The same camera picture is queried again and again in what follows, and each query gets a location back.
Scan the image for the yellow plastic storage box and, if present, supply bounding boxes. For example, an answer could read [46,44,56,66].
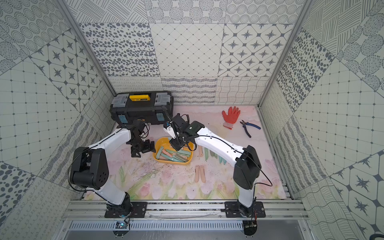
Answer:
[153,137,193,165]

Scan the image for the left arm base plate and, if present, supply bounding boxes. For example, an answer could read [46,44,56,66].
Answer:
[104,202,148,218]

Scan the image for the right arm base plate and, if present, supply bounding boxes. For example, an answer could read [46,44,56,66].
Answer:
[222,201,266,218]

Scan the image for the pale pink knife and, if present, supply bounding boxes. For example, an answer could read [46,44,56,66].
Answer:
[195,165,200,183]

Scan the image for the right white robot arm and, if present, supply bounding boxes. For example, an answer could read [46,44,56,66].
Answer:
[164,113,263,218]

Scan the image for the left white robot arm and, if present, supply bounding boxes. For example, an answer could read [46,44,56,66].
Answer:
[68,120,155,217]

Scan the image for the aluminium frame rail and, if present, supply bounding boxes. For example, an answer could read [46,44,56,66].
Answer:
[63,200,309,220]

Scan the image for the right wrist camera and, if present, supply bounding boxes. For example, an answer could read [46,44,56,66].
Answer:
[163,122,177,139]

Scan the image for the black plastic toolbox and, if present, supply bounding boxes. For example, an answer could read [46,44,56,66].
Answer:
[110,91,174,125]

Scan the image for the red work glove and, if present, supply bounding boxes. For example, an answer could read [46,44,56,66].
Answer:
[222,107,241,130]

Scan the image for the blue handled pliers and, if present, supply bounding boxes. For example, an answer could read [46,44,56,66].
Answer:
[239,119,262,139]

